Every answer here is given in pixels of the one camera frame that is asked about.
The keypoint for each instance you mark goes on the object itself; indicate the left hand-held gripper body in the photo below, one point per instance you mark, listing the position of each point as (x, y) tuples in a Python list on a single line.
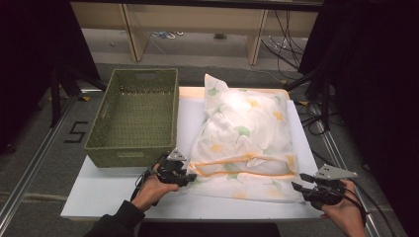
[(176, 156)]

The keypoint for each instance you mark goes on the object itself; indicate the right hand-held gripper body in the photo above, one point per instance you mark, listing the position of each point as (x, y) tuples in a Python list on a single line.
[(332, 173)]

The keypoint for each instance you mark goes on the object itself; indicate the green woven basket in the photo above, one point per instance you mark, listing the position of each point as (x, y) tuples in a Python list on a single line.
[(138, 118)]

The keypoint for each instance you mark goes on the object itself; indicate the leaf print laundry bag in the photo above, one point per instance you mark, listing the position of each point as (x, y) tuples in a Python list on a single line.
[(243, 131)]

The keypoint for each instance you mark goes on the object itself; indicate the person's left hand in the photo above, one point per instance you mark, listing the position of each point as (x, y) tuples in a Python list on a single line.
[(151, 192)]

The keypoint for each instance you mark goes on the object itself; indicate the person's right hand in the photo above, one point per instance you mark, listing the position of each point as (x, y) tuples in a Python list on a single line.
[(349, 214)]

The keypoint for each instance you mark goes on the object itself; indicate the black metal stand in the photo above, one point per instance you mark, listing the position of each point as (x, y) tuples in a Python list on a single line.
[(55, 98), (326, 98)]

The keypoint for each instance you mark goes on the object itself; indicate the white table sheet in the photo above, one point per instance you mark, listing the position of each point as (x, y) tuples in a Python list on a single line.
[(99, 191)]

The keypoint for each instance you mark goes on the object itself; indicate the black curtain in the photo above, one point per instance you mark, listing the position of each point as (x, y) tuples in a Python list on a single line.
[(29, 49), (378, 82)]

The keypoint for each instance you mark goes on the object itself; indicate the small dark floor box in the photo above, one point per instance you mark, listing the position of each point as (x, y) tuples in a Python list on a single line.
[(220, 36)]

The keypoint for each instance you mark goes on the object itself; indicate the light wooden shelf unit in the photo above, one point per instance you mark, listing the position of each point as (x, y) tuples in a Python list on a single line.
[(197, 16)]

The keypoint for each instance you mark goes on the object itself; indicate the aluminium floor rail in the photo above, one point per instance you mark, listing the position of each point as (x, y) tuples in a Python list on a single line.
[(336, 154), (36, 158)]

